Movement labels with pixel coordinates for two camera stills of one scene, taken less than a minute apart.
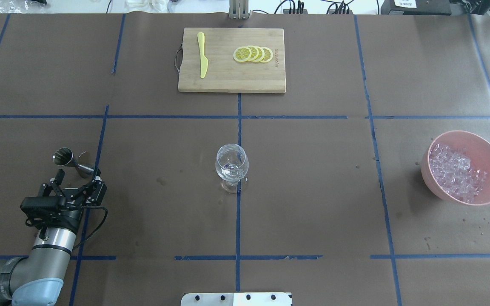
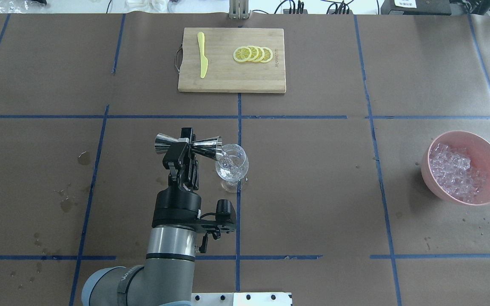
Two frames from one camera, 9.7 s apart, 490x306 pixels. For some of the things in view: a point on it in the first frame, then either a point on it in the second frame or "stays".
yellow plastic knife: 204,61 stays
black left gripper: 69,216 -> 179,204
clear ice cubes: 452,173 stays
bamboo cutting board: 224,74 stays
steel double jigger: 64,156 -> 212,146
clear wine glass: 232,163 stays
